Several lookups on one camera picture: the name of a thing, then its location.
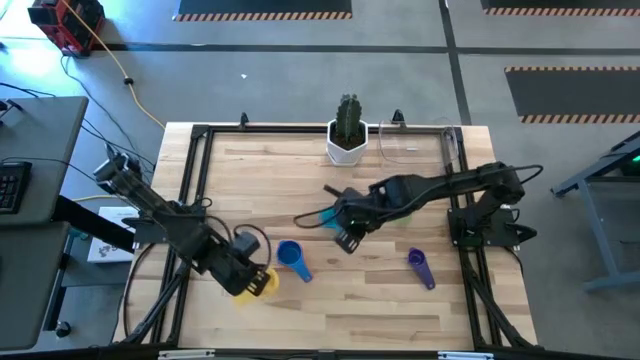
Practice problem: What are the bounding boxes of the green cactus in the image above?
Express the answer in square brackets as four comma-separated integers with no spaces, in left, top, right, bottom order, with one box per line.
[334,93,363,144]

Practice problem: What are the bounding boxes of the black hazard-striped floor mat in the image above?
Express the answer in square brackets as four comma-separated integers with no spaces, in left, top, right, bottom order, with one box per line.
[480,0,640,16]
[504,66,640,125]
[172,0,354,22]

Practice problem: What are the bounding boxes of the white printed box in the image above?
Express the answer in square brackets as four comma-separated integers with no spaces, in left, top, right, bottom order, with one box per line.
[87,206,141,265]

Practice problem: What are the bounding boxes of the white bracket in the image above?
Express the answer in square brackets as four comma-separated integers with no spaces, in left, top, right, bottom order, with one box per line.
[158,349,216,360]
[438,351,495,360]

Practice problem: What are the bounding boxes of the grey desk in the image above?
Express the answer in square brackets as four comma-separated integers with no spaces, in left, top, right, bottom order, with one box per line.
[0,96,90,351]

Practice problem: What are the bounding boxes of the black support beam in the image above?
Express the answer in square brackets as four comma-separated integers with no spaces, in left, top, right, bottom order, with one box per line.
[52,194,136,254]

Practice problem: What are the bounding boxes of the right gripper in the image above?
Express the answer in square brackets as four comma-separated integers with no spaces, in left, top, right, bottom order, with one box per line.
[322,183,386,255]

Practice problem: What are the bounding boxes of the clear plastic basket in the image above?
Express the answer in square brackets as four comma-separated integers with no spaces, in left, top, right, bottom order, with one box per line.
[378,118,460,167]

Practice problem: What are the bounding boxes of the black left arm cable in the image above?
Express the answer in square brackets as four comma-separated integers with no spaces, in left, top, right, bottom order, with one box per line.
[202,196,274,266]

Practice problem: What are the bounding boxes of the teal measuring cup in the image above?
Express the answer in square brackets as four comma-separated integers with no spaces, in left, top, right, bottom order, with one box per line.
[319,208,344,234]

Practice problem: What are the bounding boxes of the black aluminium table frame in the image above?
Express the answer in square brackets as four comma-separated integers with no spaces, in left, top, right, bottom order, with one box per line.
[119,122,539,351]

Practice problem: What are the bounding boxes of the white hexagonal plant pot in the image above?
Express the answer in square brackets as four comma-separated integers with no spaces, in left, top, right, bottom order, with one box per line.
[325,118,370,168]

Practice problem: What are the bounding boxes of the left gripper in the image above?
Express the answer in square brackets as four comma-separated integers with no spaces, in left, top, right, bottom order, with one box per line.
[207,242,274,298]

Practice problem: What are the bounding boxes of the black keyboard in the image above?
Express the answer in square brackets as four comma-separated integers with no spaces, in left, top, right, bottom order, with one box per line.
[0,160,33,215]

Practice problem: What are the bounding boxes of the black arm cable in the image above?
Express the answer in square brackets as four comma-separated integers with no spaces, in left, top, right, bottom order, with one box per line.
[293,163,545,230]
[202,196,274,266]

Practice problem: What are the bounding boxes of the grey-blue table stand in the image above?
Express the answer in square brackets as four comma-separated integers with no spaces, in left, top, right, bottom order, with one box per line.
[550,130,640,294]

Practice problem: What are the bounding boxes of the red tool cart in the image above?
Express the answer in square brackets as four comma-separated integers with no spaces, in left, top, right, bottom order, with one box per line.
[27,0,106,57]

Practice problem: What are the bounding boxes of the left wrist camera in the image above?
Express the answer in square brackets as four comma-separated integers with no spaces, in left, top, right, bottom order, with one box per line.
[231,230,262,259]

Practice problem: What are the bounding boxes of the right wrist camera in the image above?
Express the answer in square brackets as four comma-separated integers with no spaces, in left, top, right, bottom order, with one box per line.
[335,197,369,226]

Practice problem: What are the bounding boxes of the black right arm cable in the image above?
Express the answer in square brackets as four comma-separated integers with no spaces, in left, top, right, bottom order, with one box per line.
[293,163,545,230]

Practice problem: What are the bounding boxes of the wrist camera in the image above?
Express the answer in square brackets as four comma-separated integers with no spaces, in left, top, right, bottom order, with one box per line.
[231,230,262,259]
[335,197,369,226]

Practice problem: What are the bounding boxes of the yellow extension cable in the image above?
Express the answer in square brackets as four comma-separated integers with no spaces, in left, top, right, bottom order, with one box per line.
[60,0,166,130]

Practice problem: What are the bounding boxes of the yellow measuring cup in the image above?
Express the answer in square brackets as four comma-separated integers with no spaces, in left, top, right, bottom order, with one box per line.
[232,267,280,307]

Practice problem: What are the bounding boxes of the purple measuring cup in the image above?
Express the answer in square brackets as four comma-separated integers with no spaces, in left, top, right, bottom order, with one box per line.
[407,247,436,291]

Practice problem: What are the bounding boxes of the black floor cables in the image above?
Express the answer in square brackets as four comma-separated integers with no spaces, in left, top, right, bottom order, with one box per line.
[59,53,157,174]

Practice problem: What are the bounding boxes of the blue measuring cup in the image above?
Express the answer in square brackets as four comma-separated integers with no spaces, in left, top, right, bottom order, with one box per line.
[276,239,314,284]

